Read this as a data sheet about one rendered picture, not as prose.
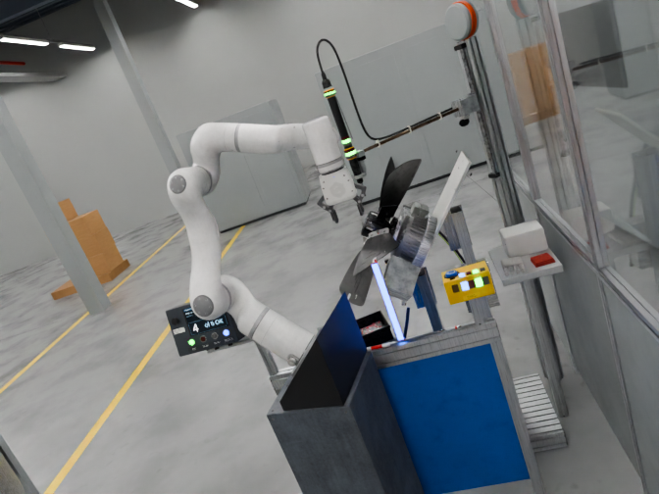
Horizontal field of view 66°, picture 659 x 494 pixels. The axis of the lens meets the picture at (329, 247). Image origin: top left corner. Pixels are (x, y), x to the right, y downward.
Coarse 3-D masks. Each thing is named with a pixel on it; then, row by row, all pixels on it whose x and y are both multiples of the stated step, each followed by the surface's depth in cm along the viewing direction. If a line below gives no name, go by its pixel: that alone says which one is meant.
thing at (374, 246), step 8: (384, 232) 213; (368, 240) 214; (376, 240) 210; (384, 240) 207; (392, 240) 203; (368, 248) 208; (376, 248) 204; (384, 248) 199; (392, 248) 194; (360, 256) 207; (368, 256) 202; (376, 256) 198; (360, 264) 202; (368, 264) 197
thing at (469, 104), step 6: (468, 96) 228; (474, 96) 226; (456, 102) 226; (462, 102) 224; (468, 102) 225; (474, 102) 227; (462, 108) 225; (468, 108) 226; (474, 108) 227; (480, 108) 230; (456, 114) 230; (462, 114) 227; (468, 114) 226
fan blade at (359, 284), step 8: (352, 264) 232; (352, 272) 231; (360, 272) 227; (368, 272) 224; (344, 280) 235; (352, 280) 229; (360, 280) 226; (368, 280) 223; (344, 288) 233; (352, 288) 228; (360, 288) 225; (368, 288) 222; (352, 296) 227; (360, 296) 223; (360, 304) 221
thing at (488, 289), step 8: (472, 264) 184; (480, 264) 182; (464, 272) 179; (472, 272) 177; (480, 272) 175; (488, 272) 174; (448, 280) 178; (456, 280) 177; (464, 280) 176; (448, 288) 178; (472, 288) 177; (480, 288) 177; (488, 288) 176; (448, 296) 179; (456, 296) 179; (464, 296) 178; (472, 296) 178; (480, 296) 178
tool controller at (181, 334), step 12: (168, 312) 198; (180, 312) 197; (192, 312) 196; (180, 324) 197; (204, 324) 195; (216, 324) 194; (228, 324) 193; (180, 336) 198; (192, 336) 197; (228, 336) 193; (240, 336) 195; (180, 348) 198; (192, 348) 197; (204, 348) 196; (216, 348) 201
